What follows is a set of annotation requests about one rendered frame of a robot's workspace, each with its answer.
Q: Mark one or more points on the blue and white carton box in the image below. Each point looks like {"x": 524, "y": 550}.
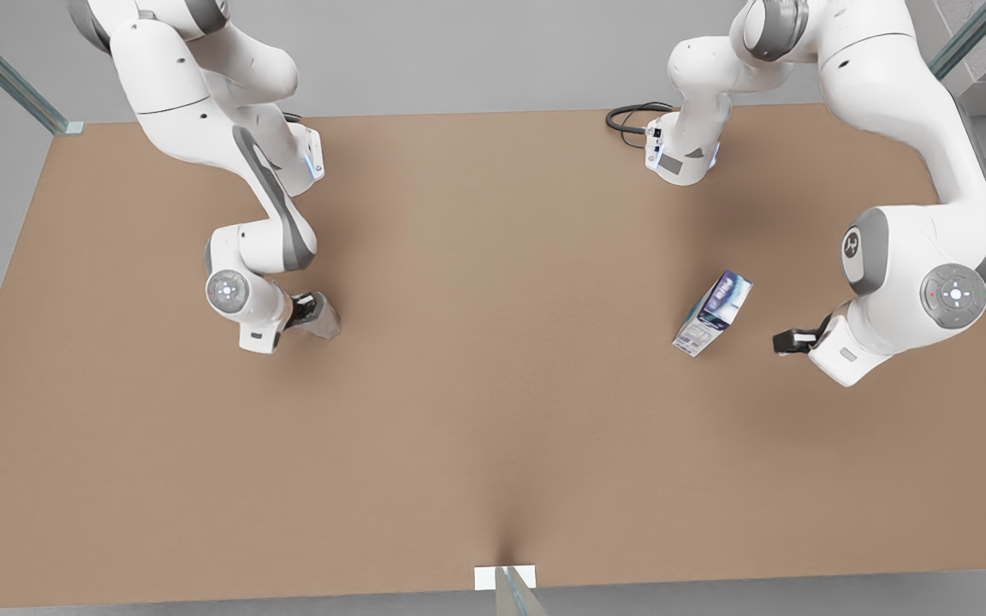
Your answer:
{"x": 713, "y": 313}

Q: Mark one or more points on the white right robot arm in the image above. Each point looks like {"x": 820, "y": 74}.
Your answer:
{"x": 193, "y": 103}

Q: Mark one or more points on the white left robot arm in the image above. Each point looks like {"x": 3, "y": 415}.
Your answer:
{"x": 912, "y": 248}

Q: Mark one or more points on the silver frame post with white foot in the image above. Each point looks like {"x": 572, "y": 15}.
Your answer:
{"x": 510, "y": 589}

